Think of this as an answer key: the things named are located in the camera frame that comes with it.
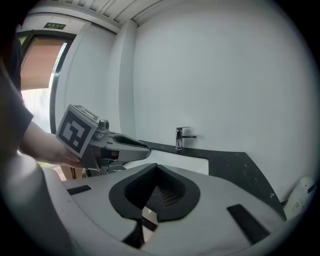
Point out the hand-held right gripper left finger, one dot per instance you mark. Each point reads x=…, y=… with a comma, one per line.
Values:
x=100, y=200

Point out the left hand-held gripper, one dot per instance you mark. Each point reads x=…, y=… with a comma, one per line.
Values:
x=75, y=130

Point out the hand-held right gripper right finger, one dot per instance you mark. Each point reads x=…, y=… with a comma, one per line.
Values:
x=212, y=200

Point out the person's left forearm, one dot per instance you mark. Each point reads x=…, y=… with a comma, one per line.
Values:
x=42, y=142

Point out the black marble vanity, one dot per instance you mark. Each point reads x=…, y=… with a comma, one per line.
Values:
x=237, y=170

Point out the brown cardboard sheet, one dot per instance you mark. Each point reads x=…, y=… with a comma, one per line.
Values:
x=68, y=172

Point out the chrome faucet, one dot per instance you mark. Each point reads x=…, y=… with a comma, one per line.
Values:
x=178, y=140

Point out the white toilet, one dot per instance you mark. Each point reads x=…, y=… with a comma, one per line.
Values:
x=300, y=197

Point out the person's black shirt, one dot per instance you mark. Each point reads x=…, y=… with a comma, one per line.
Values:
x=15, y=112

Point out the green exit sign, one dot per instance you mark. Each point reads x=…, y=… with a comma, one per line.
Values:
x=54, y=25

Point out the dark glass door frame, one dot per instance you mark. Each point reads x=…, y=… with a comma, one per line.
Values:
x=53, y=100

